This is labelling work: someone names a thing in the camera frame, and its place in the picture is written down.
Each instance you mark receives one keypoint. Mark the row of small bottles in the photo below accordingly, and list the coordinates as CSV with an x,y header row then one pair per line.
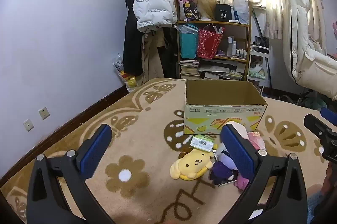
x,y
241,53

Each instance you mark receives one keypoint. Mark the person's blue fuzzy pants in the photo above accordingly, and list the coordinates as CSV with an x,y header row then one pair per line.
x,y
318,205

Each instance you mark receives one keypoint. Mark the red patterned bag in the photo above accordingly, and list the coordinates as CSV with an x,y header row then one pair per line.
x,y
208,44

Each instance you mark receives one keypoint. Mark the wooden shelf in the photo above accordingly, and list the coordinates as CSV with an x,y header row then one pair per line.
x,y
210,22

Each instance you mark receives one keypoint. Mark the white trolley cart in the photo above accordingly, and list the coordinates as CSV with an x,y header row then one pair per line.
x,y
259,49

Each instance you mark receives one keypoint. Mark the white wall socket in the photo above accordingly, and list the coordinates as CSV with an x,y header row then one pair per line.
x,y
43,113
27,125

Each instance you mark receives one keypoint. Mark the plastic bag of snacks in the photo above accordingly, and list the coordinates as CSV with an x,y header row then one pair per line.
x,y
126,79

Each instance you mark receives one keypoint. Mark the beige brown flower rug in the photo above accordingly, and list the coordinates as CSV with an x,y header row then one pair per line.
x,y
147,134

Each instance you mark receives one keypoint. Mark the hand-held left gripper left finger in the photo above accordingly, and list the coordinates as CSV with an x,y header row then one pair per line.
x,y
96,150

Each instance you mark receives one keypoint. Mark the teal bag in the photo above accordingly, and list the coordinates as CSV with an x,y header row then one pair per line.
x,y
188,44

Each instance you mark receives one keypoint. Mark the yellow dog plush toy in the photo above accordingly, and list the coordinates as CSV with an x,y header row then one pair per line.
x,y
192,163

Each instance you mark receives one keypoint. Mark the pink black tote bag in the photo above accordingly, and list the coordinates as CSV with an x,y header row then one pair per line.
x,y
188,2

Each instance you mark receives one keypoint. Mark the white padded lounge chair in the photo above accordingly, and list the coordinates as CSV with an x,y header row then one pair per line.
x,y
302,42

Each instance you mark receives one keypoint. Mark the green white snack packet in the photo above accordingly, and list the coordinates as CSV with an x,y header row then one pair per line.
x,y
202,143

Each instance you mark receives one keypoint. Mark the black coat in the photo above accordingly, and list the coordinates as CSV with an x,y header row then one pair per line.
x,y
131,42

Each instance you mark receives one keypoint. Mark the stack of books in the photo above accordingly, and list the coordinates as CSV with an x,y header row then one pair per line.
x,y
189,68

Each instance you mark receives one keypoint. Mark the printed cardboard box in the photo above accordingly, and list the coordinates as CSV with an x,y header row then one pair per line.
x,y
226,113

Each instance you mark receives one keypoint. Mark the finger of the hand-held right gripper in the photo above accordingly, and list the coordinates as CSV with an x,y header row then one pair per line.
x,y
316,126
328,113

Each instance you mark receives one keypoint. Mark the person's right forearm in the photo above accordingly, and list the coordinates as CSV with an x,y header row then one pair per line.
x,y
331,174

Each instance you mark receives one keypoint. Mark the purple plush toy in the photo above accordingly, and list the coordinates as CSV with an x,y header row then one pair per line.
x,y
219,172

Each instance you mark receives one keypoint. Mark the brown wig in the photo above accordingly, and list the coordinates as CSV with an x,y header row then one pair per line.
x,y
206,5

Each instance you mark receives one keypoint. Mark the black dustpan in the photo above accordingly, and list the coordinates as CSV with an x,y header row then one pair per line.
x,y
262,42

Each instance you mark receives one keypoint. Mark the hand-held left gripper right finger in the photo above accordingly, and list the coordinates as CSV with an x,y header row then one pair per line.
x,y
237,150

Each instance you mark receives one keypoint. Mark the pile of papers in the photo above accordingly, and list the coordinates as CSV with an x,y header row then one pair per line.
x,y
218,69

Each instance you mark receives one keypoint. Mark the black box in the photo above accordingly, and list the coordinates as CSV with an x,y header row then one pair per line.
x,y
223,13

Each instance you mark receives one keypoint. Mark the beige coat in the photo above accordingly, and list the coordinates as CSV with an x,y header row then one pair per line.
x,y
151,55

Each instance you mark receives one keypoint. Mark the white plastic bag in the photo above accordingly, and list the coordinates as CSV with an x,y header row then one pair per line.
x,y
241,2

